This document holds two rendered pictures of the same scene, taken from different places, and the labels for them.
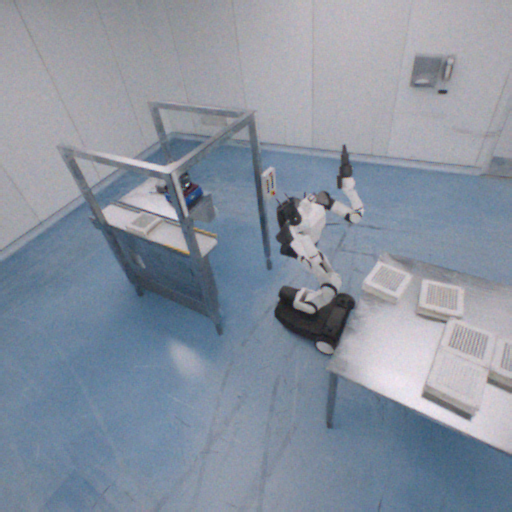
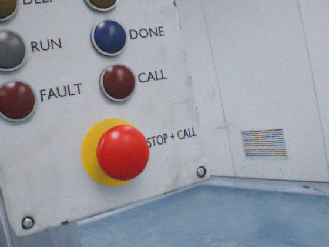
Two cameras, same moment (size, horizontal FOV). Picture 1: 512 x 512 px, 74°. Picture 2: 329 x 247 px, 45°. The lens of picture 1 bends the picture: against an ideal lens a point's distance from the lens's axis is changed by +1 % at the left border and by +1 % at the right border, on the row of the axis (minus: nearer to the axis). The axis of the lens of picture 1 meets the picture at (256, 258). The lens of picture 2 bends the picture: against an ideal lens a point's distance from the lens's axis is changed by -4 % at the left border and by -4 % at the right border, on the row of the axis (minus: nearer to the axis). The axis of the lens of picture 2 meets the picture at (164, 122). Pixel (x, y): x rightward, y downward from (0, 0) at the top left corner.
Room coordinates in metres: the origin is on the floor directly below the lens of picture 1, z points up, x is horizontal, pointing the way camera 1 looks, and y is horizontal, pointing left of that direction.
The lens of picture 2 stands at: (2.44, -0.40, 1.02)
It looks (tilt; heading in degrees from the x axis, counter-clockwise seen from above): 3 degrees down; 25
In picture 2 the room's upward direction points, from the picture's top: 11 degrees counter-clockwise
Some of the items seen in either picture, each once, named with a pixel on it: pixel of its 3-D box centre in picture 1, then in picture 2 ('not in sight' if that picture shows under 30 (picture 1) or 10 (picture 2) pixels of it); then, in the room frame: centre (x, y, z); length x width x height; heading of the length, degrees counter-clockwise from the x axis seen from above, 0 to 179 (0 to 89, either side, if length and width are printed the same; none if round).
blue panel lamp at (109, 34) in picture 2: not in sight; (110, 36); (2.71, -0.25, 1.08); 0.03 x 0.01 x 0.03; 143
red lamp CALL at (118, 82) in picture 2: not in sight; (118, 82); (2.71, -0.25, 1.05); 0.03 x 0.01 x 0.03; 143
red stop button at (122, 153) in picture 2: not in sight; (116, 152); (2.70, -0.24, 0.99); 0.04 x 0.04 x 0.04; 53
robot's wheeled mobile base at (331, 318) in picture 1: (310, 307); not in sight; (1.93, -0.43, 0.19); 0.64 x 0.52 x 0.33; 56
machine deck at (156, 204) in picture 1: (164, 198); not in sight; (2.27, 0.63, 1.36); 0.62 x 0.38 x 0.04; 53
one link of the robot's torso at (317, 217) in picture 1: (301, 223); not in sight; (1.98, -0.37, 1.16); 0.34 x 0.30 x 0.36; 134
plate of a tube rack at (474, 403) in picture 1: (457, 377); not in sight; (0.76, -0.94, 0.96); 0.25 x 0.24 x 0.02; 139
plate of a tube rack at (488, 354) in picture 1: (467, 342); not in sight; (0.95, -1.10, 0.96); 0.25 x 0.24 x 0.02; 139
